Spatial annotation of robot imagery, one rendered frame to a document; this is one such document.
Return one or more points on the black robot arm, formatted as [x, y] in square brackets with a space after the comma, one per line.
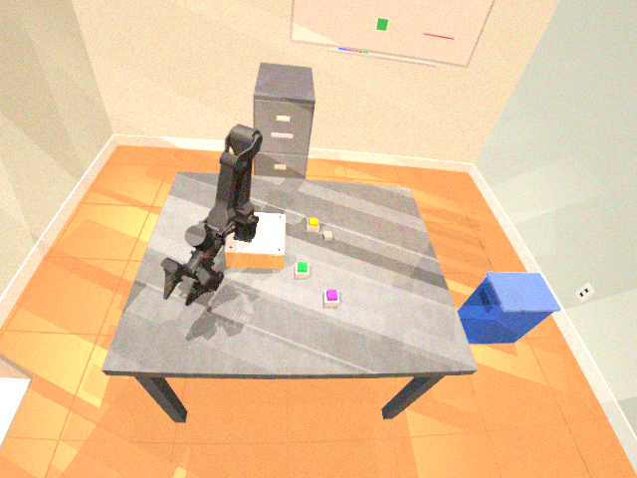
[232, 210]

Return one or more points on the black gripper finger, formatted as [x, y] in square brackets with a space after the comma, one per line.
[170, 283]
[195, 291]

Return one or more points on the green button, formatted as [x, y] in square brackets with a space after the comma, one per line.
[302, 270]

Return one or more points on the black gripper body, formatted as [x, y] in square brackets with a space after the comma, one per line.
[179, 270]

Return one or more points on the magenta button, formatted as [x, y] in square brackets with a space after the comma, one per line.
[330, 298]

